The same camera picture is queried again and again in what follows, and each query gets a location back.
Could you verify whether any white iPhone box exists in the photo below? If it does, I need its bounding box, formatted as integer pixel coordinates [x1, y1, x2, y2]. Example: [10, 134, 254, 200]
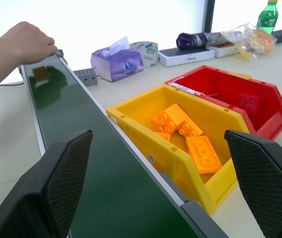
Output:
[158, 47, 215, 67]

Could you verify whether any black window frame post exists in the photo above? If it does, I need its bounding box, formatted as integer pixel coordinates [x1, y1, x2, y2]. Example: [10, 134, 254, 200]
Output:
[204, 0, 216, 33]

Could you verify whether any person's bare hand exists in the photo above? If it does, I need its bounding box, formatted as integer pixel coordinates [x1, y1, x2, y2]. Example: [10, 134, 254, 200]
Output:
[0, 21, 58, 65]

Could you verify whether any orange toy brick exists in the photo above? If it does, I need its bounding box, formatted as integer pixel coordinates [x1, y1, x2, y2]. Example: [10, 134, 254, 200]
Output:
[150, 103, 191, 134]
[155, 131, 172, 142]
[185, 135, 222, 175]
[177, 119, 204, 137]

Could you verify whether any yellow plastic bin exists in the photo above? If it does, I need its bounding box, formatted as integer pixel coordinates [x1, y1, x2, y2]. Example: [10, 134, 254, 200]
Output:
[105, 83, 256, 216]

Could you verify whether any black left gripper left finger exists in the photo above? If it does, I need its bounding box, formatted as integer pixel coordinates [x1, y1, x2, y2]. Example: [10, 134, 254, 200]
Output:
[0, 129, 93, 238]

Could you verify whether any folded dark umbrella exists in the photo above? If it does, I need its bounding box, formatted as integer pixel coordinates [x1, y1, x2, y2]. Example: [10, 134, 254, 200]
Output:
[176, 31, 231, 50]

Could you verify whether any clear plastic bag with snacks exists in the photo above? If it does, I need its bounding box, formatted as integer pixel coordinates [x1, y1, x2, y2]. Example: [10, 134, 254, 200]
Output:
[220, 22, 278, 62]

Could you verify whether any red plastic bin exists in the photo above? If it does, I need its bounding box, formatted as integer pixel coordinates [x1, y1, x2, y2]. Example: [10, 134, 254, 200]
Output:
[164, 65, 282, 141]

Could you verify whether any red toy brick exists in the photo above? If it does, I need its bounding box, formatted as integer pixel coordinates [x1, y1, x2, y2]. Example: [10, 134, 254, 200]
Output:
[237, 92, 266, 116]

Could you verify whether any clear tape roll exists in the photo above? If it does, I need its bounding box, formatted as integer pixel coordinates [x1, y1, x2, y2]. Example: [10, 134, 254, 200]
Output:
[129, 41, 159, 68]

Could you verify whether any green soda bottle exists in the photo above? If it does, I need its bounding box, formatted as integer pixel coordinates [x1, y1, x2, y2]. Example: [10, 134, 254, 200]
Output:
[256, 0, 279, 35]

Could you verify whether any green conveyor belt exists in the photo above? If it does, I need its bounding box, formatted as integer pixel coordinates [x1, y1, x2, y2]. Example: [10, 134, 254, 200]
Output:
[19, 49, 229, 238]

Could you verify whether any purple tissue pack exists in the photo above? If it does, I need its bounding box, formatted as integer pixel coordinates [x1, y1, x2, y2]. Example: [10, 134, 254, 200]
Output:
[90, 36, 144, 83]

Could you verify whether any grey perforated metal block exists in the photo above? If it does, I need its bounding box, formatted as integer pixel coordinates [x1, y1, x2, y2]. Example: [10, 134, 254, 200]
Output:
[72, 68, 98, 87]

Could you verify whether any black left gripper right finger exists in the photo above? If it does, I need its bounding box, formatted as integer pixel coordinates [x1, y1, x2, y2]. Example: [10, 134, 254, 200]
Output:
[224, 129, 282, 238]

